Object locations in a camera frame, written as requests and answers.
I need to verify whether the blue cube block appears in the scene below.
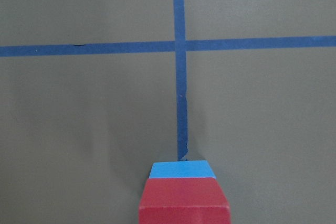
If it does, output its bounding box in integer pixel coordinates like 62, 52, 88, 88
149, 160, 216, 178

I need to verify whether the red cube block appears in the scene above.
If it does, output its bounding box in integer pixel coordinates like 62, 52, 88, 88
138, 178, 231, 224

